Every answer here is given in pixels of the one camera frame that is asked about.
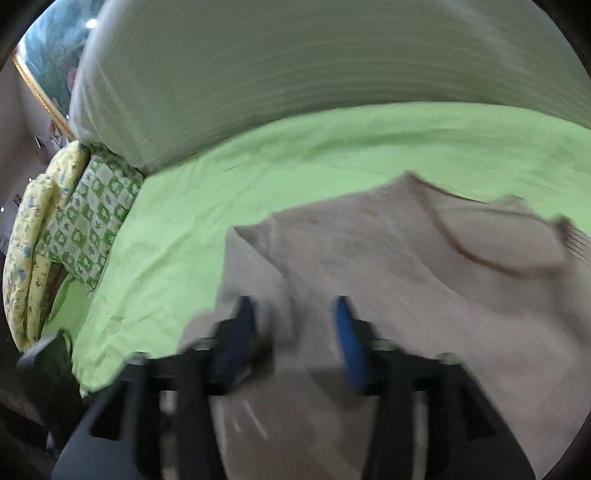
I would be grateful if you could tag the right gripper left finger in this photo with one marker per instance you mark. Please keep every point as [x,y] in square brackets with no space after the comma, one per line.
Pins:
[119,435]

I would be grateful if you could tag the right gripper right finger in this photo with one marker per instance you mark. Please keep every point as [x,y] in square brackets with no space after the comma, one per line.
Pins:
[433,420]

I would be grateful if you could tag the beige knit sweater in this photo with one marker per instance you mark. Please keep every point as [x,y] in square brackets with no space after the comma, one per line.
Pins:
[505,290]

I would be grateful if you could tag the yellow floral quilt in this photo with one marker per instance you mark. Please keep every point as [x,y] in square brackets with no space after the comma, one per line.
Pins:
[26,274]

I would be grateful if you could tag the green white patterned pillow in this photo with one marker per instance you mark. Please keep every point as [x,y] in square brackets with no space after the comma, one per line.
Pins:
[81,234]

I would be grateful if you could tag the light green bed sheet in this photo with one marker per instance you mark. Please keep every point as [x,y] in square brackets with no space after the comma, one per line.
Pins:
[166,260]

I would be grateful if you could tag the white striped bolster pillow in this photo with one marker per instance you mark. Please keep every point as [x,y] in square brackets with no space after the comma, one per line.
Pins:
[161,80]

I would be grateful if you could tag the framed landscape painting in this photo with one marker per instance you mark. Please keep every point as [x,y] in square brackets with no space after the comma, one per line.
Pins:
[48,54]

